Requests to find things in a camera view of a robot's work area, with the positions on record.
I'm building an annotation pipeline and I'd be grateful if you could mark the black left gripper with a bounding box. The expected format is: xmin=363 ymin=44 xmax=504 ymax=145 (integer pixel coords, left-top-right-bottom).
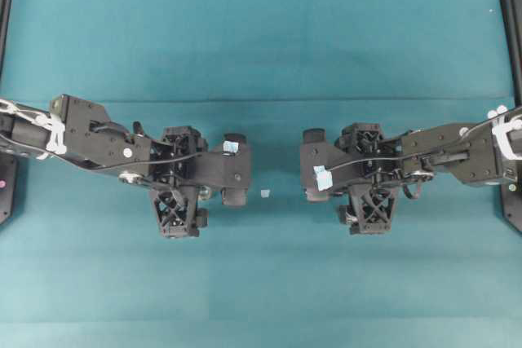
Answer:
xmin=149 ymin=126 xmax=208 ymax=239

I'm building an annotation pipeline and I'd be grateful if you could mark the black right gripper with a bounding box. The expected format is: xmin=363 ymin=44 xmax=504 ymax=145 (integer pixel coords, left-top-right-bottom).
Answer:
xmin=335 ymin=123 xmax=400 ymax=235

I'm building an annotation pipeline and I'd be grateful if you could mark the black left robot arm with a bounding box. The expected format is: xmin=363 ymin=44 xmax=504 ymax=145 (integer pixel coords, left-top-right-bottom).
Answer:
xmin=1 ymin=95 xmax=208 ymax=238

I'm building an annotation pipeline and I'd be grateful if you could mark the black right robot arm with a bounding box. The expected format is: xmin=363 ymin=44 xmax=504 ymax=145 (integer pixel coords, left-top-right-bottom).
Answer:
xmin=332 ymin=106 xmax=521 ymax=235

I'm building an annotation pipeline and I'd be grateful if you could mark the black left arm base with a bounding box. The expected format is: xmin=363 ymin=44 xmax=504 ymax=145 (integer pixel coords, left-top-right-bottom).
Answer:
xmin=0 ymin=153 xmax=18 ymax=224

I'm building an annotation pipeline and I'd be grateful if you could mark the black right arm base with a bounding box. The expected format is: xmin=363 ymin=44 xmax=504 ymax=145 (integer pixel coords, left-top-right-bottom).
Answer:
xmin=493 ymin=182 xmax=521 ymax=235

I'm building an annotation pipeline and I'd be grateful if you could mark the teal table cloth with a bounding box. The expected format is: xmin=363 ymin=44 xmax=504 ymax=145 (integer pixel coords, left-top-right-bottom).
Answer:
xmin=1 ymin=0 xmax=521 ymax=347

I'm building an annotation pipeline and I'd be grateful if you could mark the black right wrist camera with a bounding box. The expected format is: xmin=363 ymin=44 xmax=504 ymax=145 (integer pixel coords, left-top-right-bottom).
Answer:
xmin=299 ymin=128 xmax=351 ymax=203

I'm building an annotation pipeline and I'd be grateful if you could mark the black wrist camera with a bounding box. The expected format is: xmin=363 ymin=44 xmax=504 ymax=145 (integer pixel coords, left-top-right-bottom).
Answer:
xmin=299 ymin=128 xmax=351 ymax=203
xmin=192 ymin=133 xmax=252 ymax=207

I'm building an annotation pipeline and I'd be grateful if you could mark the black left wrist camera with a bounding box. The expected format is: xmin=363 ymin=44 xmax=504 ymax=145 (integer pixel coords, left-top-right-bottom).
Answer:
xmin=192 ymin=133 xmax=252 ymax=207

